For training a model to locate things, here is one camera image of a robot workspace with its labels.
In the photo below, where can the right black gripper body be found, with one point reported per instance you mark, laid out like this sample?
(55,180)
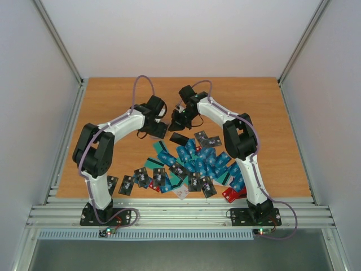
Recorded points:
(180,122)

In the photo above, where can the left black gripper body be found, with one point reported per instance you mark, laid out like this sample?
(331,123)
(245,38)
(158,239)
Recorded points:
(154,131)

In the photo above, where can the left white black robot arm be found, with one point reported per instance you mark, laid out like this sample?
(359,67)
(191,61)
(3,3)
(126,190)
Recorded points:
(93,152)

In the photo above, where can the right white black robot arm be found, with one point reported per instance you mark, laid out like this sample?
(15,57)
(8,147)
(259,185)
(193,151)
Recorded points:
(240,141)

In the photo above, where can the black card top right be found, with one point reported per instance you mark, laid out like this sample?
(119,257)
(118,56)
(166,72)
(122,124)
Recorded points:
(201,136)

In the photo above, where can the teal card magnetic stripe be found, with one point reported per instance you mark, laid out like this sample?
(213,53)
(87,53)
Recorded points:
(153,163)

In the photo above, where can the black card far right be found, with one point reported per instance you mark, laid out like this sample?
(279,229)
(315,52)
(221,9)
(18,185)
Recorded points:
(213,141)

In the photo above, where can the black vip card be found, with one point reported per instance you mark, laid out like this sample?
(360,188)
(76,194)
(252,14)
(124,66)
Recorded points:
(111,183)
(126,185)

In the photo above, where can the far left black vip card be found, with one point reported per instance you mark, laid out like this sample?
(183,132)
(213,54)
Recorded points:
(111,183)

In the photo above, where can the white card with red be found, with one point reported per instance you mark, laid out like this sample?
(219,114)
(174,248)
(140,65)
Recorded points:
(181,192)

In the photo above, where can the blue card right edge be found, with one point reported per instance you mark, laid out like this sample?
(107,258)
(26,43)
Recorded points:
(237,182)

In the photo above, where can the red card front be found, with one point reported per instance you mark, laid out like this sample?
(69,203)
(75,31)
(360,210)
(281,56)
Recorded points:
(230,194)

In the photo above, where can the left small circuit board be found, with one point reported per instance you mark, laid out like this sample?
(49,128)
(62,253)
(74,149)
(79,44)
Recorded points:
(108,232)

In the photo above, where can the small circuit board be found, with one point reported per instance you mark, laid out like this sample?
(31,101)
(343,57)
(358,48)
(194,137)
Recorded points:
(262,231)
(108,232)

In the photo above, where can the right small circuit board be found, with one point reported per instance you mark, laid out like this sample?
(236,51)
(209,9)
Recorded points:
(262,231)

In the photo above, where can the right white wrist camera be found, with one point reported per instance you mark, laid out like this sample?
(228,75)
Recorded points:
(179,108)

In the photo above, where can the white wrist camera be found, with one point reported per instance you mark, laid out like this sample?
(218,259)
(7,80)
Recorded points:
(179,108)
(160,115)

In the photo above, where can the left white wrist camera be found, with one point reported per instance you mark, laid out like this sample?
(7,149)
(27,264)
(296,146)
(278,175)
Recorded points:
(160,115)

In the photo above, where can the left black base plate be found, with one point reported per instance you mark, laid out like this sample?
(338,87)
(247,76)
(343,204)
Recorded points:
(88,218)

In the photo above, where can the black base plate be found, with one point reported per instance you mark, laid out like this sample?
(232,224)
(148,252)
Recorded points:
(241,217)
(88,218)

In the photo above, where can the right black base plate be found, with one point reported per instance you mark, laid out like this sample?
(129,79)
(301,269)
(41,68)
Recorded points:
(241,217)

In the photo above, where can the grey slotted cable duct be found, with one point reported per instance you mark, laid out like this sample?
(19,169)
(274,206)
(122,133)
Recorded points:
(148,235)

